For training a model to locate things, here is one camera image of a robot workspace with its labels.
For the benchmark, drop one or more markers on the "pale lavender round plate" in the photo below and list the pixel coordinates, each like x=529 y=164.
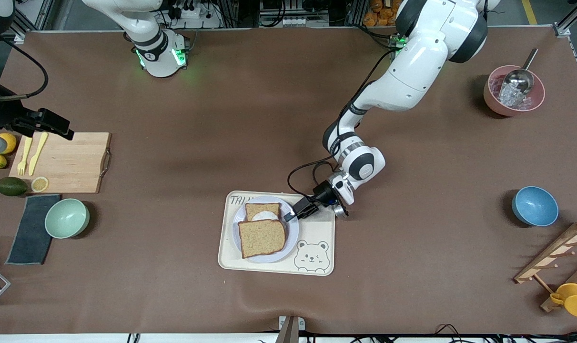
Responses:
x=293 y=236

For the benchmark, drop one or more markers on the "green avocado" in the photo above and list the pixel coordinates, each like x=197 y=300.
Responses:
x=11 y=186

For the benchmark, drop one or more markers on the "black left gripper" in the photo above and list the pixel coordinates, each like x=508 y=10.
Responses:
x=322 y=193

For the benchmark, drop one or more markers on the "aluminium frame post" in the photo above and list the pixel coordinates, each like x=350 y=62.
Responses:
x=574 y=19
x=21 y=31

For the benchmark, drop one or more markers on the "yellow plastic knife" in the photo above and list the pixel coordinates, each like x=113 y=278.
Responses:
x=35 y=159

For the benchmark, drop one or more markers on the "brown bread slice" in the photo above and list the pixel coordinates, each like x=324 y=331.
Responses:
x=255 y=209
x=262 y=238

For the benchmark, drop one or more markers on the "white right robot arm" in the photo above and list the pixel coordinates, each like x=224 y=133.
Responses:
x=159 y=52

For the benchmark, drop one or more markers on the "pink bowl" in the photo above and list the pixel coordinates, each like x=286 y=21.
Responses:
x=495 y=105

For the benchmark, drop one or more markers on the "metal scoop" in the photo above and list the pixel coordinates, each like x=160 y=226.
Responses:
x=519 y=78

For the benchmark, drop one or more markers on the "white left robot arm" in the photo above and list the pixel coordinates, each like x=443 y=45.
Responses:
x=421 y=62

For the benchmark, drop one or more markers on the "mint green bowl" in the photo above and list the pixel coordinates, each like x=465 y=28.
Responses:
x=66 y=218

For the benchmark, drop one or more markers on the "cream bear print tray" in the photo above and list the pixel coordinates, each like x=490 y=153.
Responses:
x=324 y=233

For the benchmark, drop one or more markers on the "orange snack bags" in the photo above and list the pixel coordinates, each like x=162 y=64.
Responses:
x=381 y=12

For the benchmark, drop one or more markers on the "blue bowl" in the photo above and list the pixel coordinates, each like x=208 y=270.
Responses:
x=536 y=207

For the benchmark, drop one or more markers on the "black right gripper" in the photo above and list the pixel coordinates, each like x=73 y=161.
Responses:
x=1 y=116

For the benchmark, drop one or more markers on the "yellow cup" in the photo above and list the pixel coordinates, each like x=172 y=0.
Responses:
x=576 y=302

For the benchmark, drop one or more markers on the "fried egg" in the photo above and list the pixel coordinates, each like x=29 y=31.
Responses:
x=264 y=216

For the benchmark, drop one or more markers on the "wooden cutting board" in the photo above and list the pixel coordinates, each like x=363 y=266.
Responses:
x=69 y=162

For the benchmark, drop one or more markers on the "wooden rack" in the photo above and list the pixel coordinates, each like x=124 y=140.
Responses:
x=555 y=250

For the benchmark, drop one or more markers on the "dark grey cloth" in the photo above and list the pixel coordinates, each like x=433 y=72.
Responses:
x=31 y=233

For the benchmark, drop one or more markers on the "lemon slice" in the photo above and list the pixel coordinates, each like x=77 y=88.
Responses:
x=39 y=184

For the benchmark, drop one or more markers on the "grey camera mount pole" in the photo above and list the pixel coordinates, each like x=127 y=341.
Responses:
x=290 y=329

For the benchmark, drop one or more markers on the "yellow plastic fork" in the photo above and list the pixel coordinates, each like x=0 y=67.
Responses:
x=22 y=166

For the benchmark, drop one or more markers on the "clear ice cubes pile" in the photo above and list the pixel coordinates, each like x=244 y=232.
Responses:
x=510 y=97

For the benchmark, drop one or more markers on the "white power strip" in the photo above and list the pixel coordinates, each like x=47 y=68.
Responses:
x=193 y=19

